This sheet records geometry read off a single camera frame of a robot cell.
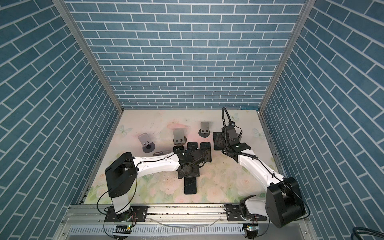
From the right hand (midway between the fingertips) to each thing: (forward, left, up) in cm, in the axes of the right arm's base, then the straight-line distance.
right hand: (222, 135), depth 87 cm
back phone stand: (+2, +27, -9) cm, 28 cm away
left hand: (-21, +14, -12) cm, 28 cm away
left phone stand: (-12, +38, -6) cm, 40 cm away
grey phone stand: (+10, +11, -10) cm, 18 cm away
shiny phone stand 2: (-7, +2, +5) cm, 9 cm away
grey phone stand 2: (-5, +46, -10) cm, 47 cm away
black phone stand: (0, +19, -14) cm, 24 cm away
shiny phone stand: (+1, +9, -17) cm, 19 cm away
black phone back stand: (-2, +27, -15) cm, 31 cm away
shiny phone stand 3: (-26, +17, -12) cm, 33 cm away
